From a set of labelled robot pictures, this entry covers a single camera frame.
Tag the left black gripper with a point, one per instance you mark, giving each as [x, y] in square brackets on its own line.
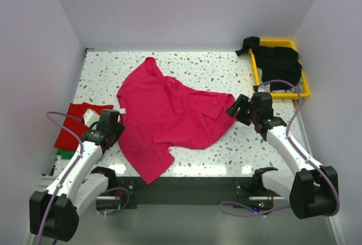
[118, 130]

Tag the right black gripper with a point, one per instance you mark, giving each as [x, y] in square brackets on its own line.
[241, 102]

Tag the pink t shirt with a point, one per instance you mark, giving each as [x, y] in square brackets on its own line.
[161, 112]

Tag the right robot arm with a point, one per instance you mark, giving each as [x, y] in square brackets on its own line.
[313, 188]

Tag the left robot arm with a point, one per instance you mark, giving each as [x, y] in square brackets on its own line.
[55, 212]

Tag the red folded t shirt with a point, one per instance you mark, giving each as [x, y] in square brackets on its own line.
[66, 141]

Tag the grey t shirt in bin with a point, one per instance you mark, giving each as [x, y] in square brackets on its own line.
[280, 87]

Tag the green folded t shirt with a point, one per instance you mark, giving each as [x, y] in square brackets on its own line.
[65, 155]

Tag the black t shirt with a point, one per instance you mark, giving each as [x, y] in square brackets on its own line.
[274, 62]

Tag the yellow plastic bin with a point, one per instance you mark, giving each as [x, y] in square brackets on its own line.
[303, 86]

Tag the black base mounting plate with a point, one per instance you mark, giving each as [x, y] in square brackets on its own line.
[187, 191]

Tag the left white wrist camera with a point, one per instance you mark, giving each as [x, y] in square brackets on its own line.
[90, 117]

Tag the aluminium frame rail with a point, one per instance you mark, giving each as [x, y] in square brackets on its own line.
[48, 179]

